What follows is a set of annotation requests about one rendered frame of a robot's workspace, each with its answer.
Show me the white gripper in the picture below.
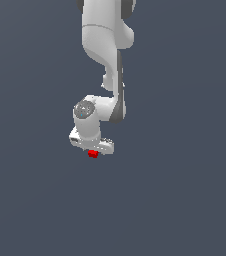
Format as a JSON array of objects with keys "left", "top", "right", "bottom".
[{"left": 68, "top": 126, "right": 116, "bottom": 156}]

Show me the red cube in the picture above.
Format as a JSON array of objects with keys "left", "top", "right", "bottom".
[{"left": 87, "top": 149, "right": 100, "bottom": 159}]

